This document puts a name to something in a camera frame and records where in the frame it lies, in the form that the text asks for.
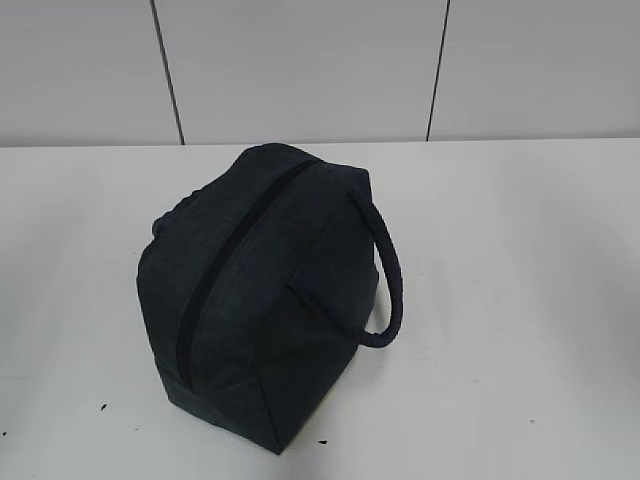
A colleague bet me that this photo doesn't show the dark blue lunch bag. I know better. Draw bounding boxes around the dark blue lunch bag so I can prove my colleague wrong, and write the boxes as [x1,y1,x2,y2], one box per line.
[136,143,403,454]

